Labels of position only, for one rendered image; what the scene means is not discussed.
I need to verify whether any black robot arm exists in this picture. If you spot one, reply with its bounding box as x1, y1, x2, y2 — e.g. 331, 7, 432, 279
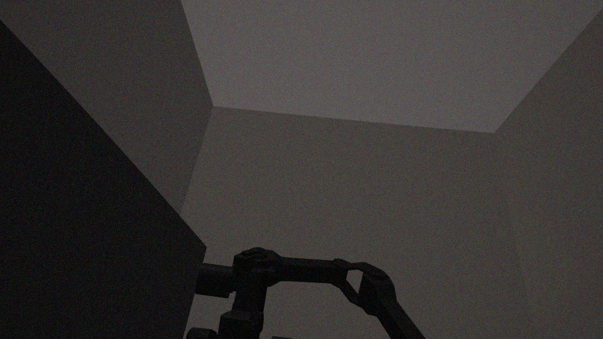
195, 247, 425, 339

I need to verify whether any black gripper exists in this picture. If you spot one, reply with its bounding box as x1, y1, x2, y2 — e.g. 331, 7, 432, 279
186, 298, 292, 339

